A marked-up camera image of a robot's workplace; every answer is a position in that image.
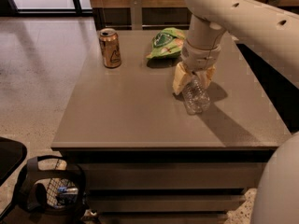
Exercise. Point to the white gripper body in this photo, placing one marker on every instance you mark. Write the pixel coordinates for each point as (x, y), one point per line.
(199, 58)

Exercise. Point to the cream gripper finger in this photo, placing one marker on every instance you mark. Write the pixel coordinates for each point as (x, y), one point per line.
(182, 77)
(206, 75)

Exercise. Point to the clear plastic water bottle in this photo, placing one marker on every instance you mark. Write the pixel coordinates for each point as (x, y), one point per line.
(195, 96)

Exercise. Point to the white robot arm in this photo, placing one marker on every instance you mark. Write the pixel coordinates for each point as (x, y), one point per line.
(274, 34)

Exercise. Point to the green chip bag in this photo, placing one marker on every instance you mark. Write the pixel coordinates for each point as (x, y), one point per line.
(167, 44)

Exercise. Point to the gold soda can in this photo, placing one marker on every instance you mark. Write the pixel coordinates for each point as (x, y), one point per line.
(110, 47)

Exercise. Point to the grey drawer cabinet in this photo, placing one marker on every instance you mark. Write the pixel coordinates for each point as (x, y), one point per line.
(145, 158)

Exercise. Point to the black mesh bag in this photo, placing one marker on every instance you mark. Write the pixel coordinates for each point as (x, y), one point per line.
(48, 185)

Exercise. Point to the black chair seat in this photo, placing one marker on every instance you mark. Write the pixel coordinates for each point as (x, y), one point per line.
(12, 154)

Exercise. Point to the left metal bracket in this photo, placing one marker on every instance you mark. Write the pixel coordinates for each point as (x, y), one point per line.
(136, 14)

